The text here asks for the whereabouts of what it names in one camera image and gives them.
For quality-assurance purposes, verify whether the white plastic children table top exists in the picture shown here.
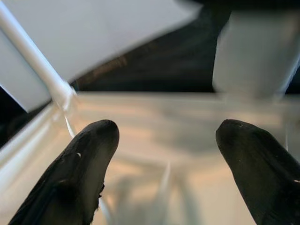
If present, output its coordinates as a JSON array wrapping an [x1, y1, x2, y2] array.
[[0, 90, 300, 225]]

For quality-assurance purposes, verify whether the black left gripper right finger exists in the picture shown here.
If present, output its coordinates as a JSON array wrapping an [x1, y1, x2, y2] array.
[[215, 119, 300, 225]]

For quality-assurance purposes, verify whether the black plastic table cover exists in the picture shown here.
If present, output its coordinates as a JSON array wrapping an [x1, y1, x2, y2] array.
[[70, 0, 300, 94]]

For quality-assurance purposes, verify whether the white plastic table leg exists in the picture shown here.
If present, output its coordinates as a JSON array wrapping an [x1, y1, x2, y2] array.
[[212, 10, 300, 99], [0, 2, 77, 111]]

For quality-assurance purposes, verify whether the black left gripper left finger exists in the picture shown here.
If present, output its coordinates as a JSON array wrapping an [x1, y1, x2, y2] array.
[[8, 119, 120, 225]]

